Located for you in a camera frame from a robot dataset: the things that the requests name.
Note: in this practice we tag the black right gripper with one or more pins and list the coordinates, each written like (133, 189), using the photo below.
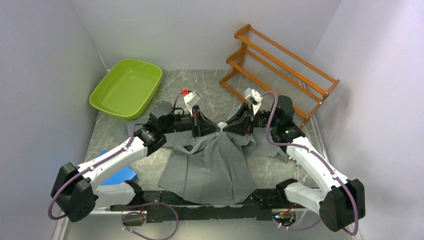
(240, 124)

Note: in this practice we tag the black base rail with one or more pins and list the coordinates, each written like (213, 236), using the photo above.
(262, 205)

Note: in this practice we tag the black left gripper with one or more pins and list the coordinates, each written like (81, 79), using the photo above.
(200, 125)

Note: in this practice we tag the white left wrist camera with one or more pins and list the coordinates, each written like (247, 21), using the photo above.
(191, 98)

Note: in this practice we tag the blue flat pad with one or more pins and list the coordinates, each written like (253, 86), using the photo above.
(119, 177)

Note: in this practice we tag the grey button-up shirt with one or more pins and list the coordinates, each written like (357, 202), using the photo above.
(208, 170)

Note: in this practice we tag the orange wooden rack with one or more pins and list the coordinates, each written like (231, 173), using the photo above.
(272, 66)

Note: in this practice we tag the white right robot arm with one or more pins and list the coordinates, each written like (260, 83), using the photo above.
(338, 200)

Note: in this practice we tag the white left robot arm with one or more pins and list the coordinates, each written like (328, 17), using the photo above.
(78, 190)

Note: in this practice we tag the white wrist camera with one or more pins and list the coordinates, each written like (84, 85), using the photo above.
(254, 98)
(191, 98)

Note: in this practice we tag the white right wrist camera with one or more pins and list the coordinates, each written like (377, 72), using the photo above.
(254, 98)

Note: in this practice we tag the green plastic tub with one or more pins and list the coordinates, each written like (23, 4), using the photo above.
(127, 89)

